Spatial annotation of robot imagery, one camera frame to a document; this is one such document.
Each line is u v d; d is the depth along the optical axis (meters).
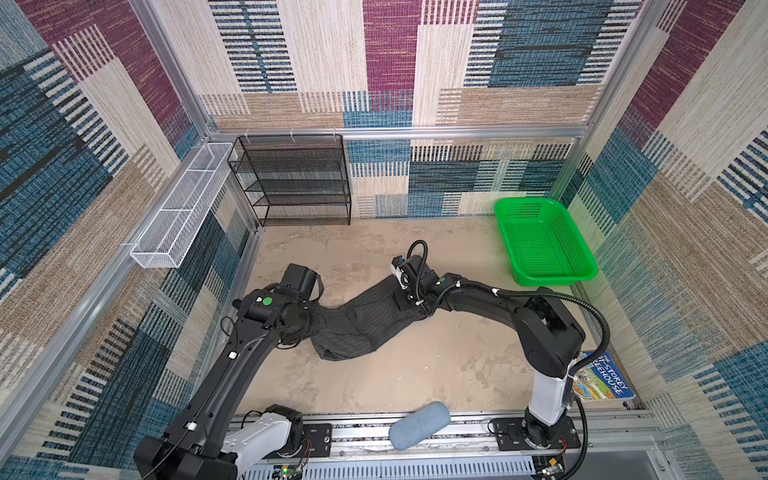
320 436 0.75
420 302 0.70
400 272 0.76
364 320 0.91
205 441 0.38
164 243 0.70
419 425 0.73
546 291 0.53
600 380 0.80
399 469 0.78
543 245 1.16
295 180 1.10
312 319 0.67
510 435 0.73
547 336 0.48
